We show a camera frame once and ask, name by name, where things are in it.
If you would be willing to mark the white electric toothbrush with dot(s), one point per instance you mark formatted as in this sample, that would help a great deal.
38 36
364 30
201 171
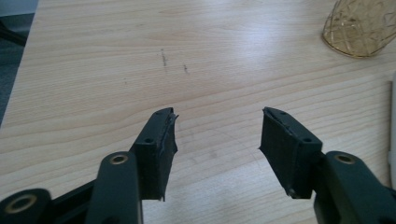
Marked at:
393 124

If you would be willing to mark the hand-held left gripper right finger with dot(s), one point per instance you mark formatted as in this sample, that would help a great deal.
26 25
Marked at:
288 155

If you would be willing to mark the amber patterned glass cup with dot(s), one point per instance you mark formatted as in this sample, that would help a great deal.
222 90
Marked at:
358 28

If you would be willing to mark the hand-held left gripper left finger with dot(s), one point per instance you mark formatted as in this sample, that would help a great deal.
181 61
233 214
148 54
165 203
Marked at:
154 155

